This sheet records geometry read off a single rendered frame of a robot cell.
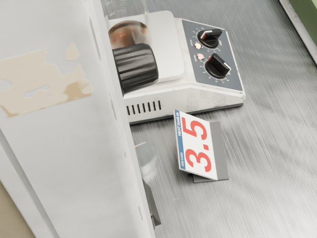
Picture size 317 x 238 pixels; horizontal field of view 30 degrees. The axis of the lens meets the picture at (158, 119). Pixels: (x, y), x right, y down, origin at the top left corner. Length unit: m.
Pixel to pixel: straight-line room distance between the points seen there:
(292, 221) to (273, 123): 0.14
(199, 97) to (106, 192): 0.62
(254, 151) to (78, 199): 0.62
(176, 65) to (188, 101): 0.06
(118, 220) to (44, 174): 0.04
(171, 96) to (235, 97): 0.09
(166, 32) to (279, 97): 0.18
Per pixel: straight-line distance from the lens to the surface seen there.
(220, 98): 0.79
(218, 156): 0.77
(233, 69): 0.82
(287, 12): 0.95
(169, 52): 0.77
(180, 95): 0.77
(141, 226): 0.19
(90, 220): 0.18
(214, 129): 0.80
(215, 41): 0.84
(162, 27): 0.81
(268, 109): 0.82
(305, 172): 0.77
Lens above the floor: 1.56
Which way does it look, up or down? 54 degrees down
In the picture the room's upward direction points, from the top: 9 degrees counter-clockwise
